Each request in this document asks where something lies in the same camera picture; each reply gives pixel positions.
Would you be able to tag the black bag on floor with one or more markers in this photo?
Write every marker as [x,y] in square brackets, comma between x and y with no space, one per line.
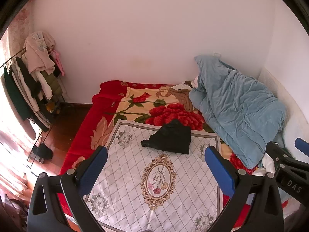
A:
[42,151]

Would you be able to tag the red floral blanket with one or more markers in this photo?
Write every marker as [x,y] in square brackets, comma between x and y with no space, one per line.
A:
[150,104]

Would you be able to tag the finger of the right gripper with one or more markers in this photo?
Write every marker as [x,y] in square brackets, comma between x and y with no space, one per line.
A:
[302,145]

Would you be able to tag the light blue duvet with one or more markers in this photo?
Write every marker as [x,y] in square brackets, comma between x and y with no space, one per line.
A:
[240,109]

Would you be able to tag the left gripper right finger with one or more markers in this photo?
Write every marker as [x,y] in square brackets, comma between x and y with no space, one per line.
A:
[265,212]

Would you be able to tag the white diamond-pattern scarf cloth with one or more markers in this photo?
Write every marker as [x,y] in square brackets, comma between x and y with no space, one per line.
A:
[143,188]

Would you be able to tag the pink garment on rack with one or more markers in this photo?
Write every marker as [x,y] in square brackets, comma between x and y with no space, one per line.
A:
[56,57]

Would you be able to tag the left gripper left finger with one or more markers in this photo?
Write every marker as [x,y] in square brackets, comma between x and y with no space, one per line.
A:
[45,212]

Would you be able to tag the black leather jacket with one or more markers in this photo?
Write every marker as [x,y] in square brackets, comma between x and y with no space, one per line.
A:
[171,137]

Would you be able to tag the clothes rack with garments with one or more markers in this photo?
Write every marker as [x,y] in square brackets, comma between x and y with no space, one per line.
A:
[31,85]

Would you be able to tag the white fluffy garment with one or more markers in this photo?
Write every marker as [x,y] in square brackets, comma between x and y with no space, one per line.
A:
[266,165]

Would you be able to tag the white quilted headboard pillow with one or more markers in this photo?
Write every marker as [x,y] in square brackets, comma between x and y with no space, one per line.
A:
[295,126]

